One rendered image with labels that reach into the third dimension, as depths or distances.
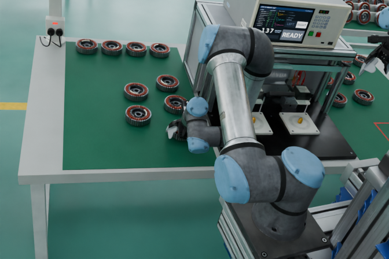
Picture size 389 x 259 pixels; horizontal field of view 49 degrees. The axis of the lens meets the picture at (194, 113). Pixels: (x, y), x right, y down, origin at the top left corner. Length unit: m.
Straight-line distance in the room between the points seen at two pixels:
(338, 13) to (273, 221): 1.09
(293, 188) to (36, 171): 0.95
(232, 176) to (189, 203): 1.58
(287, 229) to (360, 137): 1.13
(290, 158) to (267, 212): 0.18
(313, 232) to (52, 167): 0.94
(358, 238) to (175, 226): 1.43
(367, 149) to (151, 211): 1.20
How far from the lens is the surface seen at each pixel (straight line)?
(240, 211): 1.22
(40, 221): 1.89
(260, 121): 1.99
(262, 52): 1.27
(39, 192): 1.75
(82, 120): 1.85
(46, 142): 1.75
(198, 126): 1.50
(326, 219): 1.44
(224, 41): 1.21
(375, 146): 2.22
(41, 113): 1.89
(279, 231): 1.18
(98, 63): 2.22
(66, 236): 2.37
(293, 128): 2.03
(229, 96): 1.13
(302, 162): 1.08
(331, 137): 2.09
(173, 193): 2.60
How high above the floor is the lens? 1.93
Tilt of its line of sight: 37 degrees down
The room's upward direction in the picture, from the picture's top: 13 degrees clockwise
